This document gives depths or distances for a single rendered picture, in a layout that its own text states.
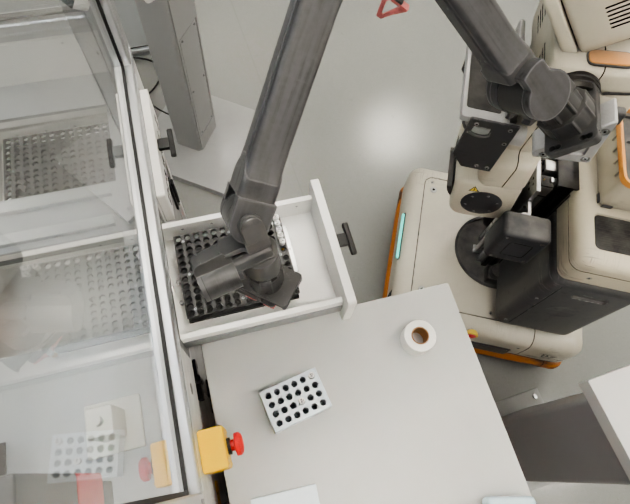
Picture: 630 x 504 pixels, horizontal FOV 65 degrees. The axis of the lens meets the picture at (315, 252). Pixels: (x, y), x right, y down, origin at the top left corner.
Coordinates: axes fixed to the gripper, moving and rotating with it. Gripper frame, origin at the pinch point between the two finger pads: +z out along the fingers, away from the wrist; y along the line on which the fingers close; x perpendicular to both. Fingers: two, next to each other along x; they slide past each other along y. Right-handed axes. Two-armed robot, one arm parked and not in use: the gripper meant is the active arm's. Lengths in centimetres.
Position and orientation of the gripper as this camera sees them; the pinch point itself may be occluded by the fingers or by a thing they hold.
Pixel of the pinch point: (271, 297)
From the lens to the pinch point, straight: 90.5
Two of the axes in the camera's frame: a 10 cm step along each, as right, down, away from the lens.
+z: 0.2, 4.3, 9.0
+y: 8.9, 3.9, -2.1
